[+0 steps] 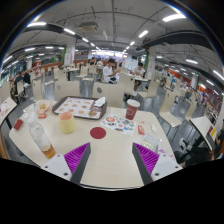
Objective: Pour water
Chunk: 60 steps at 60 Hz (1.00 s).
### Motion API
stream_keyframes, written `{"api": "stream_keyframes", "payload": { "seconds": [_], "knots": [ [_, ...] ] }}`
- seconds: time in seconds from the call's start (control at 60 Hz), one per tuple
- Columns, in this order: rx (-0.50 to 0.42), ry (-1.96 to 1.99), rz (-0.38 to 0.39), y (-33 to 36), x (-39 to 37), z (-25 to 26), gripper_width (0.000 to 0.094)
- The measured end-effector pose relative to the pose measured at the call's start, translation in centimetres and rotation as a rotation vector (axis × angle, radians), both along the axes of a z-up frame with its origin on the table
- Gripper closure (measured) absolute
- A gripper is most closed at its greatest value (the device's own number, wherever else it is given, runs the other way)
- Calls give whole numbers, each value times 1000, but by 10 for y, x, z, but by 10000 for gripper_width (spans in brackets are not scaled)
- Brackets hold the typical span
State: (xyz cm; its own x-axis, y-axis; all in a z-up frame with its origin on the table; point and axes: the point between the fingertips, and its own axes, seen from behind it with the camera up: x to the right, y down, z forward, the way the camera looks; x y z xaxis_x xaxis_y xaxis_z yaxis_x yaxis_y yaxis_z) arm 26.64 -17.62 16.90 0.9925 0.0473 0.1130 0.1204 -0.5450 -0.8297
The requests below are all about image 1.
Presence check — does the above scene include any clear plastic drink bottle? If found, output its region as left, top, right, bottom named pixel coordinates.
left=24, top=112, right=55, bottom=158

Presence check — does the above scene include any clear plastic wrapper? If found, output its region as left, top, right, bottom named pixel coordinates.
left=140, top=133, right=161, bottom=152

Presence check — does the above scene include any beige chair behind table left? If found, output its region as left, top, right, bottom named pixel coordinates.
left=54, top=81, right=80, bottom=100

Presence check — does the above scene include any red paper cup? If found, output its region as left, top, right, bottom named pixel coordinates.
left=126, top=99, right=140, bottom=120

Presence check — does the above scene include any beige chair behind table centre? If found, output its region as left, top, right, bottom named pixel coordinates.
left=92, top=82, right=124, bottom=108

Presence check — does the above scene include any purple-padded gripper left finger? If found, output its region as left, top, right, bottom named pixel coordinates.
left=42, top=143, right=91, bottom=185

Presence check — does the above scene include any seated person at right table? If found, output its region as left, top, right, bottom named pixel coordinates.
left=133, top=62, right=145, bottom=91

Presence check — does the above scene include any person in white shirt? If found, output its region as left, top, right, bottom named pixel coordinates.
left=103, top=58, right=118, bottom=84

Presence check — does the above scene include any red card on table edge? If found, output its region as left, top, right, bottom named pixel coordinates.
left=13, top=119, right=24, bottom=131

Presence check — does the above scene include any cream yellow cup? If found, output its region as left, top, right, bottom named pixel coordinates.
left=59, top=112, right=76, bottom=134

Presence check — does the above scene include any beige chair at right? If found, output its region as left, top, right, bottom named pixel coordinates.
left=159, top=90, right=182, bottom=129

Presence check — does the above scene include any small red packet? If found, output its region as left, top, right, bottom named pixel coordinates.
left=138, top=125, right=145, bottom=135

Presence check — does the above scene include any round red coaster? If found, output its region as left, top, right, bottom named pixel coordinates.
left=90, top=127, right=106, bottom=139

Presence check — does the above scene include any dark food tray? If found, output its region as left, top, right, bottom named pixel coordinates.
left=52, top=96, right=107, bottom=120

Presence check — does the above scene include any white side table right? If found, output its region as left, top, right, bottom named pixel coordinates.
left=190, top=116, right=215, bottom=150

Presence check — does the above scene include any crumpled white napkin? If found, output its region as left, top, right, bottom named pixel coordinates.
left=94, top=97, right=106, bottom=107

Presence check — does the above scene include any beige chair behind table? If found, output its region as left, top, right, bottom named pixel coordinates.
left=54, top=81, right=80, bottom=100
left=92, top=82, right=124, bottom=108

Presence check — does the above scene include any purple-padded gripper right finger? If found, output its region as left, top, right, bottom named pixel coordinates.
left=132, top=143, right=182, bottom=185

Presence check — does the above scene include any small white wrapper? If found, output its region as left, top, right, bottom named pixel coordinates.
left=151, top=124, right=157, bottom=133

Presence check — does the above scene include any printed tray liner paper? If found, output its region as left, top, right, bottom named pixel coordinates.
left=54, top=97, right=101, bottom=119

